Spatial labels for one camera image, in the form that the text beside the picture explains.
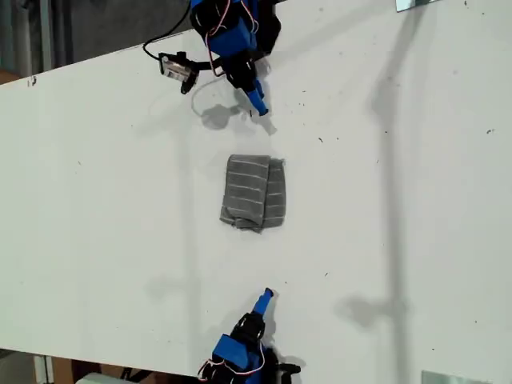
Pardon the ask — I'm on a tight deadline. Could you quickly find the black camera cable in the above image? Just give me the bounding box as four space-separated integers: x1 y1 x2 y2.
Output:
142 0 192 62

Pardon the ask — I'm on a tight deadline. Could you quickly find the white plastic container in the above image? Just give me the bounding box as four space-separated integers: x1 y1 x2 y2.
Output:
74 371 126 384

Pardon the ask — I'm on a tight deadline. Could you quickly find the white table leg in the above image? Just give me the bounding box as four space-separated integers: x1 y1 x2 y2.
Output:
34 354 55 384

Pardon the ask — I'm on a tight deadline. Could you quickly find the black camera stalk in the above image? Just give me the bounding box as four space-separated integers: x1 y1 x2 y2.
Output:
179 57 226 96

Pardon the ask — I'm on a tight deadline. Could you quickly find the grey striped square towel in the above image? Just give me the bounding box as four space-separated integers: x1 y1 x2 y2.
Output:
218 154 287 235

